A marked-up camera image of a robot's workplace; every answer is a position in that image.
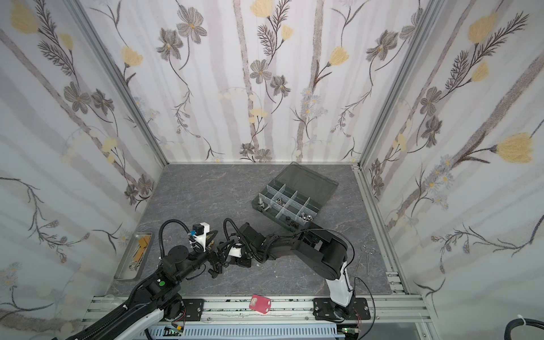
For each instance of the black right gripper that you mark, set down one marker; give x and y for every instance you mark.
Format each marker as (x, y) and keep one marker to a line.
(242, 255)

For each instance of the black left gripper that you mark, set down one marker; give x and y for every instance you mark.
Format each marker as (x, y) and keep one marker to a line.
(219, 258)

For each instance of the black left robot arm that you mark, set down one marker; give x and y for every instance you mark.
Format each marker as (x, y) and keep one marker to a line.
(158, 292)

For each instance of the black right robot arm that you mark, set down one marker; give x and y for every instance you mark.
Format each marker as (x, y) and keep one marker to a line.
(327, 252)

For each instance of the pink plastic card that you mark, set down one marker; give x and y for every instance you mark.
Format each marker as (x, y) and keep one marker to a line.
(260, 304)

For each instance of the clear compartment organizer box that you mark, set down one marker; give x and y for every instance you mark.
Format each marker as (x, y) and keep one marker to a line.
(294, 198)

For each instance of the metal tray with tools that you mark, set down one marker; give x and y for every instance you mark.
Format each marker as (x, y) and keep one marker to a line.
(134, 257)

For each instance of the steel surgical scissors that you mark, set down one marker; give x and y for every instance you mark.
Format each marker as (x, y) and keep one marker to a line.
(363, 260)

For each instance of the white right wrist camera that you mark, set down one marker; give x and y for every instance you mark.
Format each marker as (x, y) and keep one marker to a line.
(235, 251)

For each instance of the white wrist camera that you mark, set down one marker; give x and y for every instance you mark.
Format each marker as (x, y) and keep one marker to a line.
(198, 237)
(235, 251)

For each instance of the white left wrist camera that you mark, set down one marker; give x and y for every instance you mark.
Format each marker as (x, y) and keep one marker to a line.
(198, 237)

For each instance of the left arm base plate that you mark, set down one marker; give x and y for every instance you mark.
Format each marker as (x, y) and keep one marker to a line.
(189, 310)

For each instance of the white ribbed cable duct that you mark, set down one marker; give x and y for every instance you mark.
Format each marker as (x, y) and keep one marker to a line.
(248, 331)

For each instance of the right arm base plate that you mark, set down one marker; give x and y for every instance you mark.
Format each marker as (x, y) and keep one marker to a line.
(325, 310)

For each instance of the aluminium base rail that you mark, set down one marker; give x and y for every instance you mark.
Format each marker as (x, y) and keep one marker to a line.
(302, 309)

